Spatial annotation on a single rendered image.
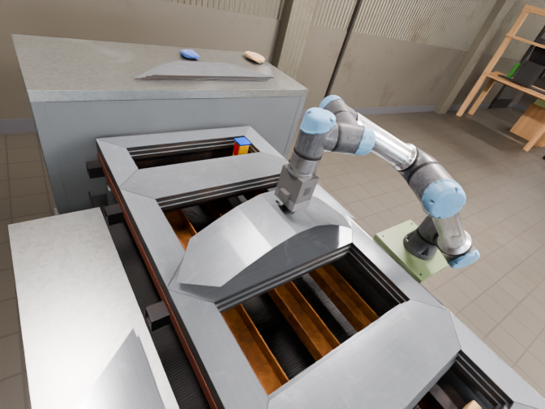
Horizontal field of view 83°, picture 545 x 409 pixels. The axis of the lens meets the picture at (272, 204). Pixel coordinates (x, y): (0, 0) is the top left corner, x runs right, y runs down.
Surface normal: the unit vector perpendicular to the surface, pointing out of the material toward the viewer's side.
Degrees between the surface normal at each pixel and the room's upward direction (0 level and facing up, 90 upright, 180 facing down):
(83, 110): 90
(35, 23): 90
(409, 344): 0
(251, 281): 0
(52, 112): 90
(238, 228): 27
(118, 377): 0
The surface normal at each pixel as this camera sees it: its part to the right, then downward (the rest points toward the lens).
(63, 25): 0.53, 0.63
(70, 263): 0.23, -0.75
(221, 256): -0.19, -0.54
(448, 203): 0.08, 0.62
